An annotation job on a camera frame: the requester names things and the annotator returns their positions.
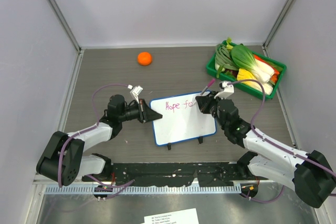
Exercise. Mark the yellow white napa cabbage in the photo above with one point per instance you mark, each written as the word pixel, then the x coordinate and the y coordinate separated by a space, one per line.
pixel 253 82

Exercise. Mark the white printed paper sheet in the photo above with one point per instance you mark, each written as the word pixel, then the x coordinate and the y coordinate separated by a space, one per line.
pixel 188 216

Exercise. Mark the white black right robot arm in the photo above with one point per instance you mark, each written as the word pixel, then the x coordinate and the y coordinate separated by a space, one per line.
pixel 309 175

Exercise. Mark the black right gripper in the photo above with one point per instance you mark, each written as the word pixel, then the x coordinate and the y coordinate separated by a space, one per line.
pixel 204 102

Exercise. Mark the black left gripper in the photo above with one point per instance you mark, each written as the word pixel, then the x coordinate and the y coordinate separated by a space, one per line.
pixel 145 114

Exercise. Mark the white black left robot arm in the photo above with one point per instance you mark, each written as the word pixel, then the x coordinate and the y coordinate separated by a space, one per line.
pixel 63 159

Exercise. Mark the blue framed whiteboard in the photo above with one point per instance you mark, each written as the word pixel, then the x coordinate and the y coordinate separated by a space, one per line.
pixel 181 120

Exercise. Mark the green bok choy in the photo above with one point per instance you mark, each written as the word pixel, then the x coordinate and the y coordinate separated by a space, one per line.
pixel 244 58

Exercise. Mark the white magenta marker pen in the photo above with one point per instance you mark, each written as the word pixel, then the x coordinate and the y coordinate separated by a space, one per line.
pixel 207 86

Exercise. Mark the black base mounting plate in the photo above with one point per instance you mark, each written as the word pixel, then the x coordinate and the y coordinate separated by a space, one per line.
pixel 208 174

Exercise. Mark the slotted cable duct rail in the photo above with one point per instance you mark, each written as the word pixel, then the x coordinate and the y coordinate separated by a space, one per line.
pixel 81 189

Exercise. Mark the red orange pepper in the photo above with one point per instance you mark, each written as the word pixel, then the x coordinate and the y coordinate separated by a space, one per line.
pixel 269 68

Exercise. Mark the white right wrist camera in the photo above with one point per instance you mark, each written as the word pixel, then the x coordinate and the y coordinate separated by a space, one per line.
pixel 226 90

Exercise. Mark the green long beans bundle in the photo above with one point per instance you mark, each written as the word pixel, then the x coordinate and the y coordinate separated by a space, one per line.
pixel 223 60

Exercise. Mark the orange tangerine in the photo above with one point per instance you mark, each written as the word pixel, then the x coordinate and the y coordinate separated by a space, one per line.
pixel 144 58

